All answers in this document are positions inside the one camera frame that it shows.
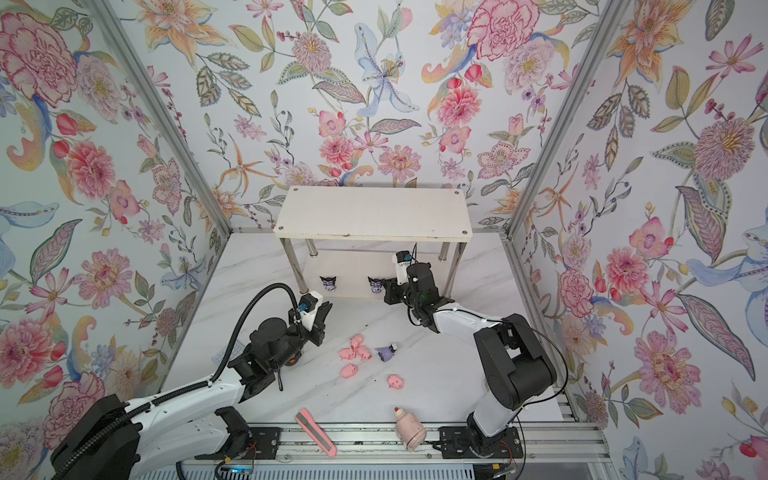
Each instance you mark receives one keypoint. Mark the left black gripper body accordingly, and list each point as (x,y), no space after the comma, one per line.
(297,340)

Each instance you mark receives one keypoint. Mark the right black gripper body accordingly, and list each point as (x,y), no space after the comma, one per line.
(412,302)

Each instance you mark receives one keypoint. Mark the Kuromi figure black purple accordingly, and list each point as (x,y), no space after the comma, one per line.
(329,283)

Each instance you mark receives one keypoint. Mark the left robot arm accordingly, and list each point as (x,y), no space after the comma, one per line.
(126,439)

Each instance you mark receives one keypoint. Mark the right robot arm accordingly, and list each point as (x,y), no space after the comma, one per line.
(517,370)

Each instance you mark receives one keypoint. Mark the white two-tier shelf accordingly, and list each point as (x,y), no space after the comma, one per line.
(396,216)

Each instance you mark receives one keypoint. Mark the orange black tape measure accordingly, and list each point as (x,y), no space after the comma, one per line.
(290,363)

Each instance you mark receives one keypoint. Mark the pink toy cluster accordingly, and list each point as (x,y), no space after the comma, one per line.
(356,349)

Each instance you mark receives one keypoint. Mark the small pink toy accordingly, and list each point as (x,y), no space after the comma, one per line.
(349,371)

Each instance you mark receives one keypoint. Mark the pink utility knife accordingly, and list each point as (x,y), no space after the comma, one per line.
(308,424)

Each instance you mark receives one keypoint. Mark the pink pig toy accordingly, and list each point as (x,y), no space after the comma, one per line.
(395,382)

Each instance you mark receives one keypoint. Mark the pink glue bottle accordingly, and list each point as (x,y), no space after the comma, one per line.
(409,429)

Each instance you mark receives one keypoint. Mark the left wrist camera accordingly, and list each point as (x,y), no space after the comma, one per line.
(308,308)

